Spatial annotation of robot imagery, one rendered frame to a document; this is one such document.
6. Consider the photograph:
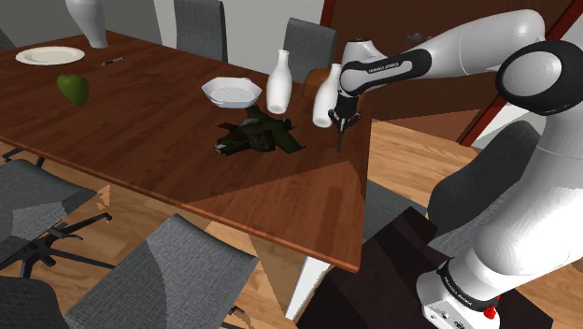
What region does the large white vase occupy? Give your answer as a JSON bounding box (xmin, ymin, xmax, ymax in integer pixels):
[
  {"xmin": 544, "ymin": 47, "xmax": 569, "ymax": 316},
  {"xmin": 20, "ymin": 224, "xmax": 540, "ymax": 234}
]
[{"xmin": 64, "ymin": 0, "xmax": 109, "ymax": 50}]

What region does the green avocado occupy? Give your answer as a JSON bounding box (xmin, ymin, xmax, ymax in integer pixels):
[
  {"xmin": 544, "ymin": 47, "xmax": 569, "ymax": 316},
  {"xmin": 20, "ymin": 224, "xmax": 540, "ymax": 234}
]
[{"xmin": 56, "ymin": 73, "xmax": 91, "ymax": 107}]

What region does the brown wooden dining table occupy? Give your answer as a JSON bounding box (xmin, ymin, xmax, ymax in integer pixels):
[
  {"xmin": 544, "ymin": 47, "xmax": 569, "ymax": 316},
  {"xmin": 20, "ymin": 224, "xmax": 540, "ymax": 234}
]
[{"xmin": 0, "ymin": 30, "xmax": 373, "ymax": 321}]

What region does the white plate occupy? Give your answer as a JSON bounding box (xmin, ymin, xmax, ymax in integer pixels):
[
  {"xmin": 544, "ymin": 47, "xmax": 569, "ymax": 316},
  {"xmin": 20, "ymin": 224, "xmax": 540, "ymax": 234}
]
[{"xmin": 14, "ymin": 46, "xmax": 86, "ymax": 66}]

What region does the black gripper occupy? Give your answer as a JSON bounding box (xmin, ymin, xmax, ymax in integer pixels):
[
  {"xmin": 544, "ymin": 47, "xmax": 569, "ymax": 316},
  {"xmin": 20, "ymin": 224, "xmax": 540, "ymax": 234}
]
[{"xmin": 328, "ymin": 93, "xmax": 363, "ymax": 133}]

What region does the white bottle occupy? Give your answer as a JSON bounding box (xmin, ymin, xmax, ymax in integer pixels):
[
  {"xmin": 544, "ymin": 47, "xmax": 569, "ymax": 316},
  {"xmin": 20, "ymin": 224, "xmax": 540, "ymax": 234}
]
[
  {"xmin": 311, "ymin": 63, "xmax": 343, "ymax": 129},
  {"xmin": 265, "ymin": 49, "xmax": 293, "ymax": 115}
]

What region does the white hexagonal bowl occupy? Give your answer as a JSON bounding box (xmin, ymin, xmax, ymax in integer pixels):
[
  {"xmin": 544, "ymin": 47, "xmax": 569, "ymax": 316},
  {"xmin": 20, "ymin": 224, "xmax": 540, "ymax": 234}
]
[{"xmin": 201, "ymin": 76, "xmax": 263, "ymax": 110}]

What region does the dark green toy airplane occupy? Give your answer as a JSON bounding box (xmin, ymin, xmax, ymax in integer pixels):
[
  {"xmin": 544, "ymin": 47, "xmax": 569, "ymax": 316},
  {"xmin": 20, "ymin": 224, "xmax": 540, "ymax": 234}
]
[{"xmin": 214, "ymin": 105, "xmax": 306, "ymax": 158}]

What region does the grey office chair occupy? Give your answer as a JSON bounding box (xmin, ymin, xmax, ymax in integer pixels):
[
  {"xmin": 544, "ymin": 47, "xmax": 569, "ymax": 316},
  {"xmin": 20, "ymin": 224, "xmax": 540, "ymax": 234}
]
[{"xmin": 0, "ymin": 158, "xmax": 116, "ymax": 280}]

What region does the dark robot stand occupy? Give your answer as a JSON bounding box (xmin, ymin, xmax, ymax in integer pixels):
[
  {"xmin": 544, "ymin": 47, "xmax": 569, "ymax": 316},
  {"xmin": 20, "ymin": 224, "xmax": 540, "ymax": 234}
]
[{"xmin": 295, "ymin": 206, "xmax": 555, "ymax": 329}]

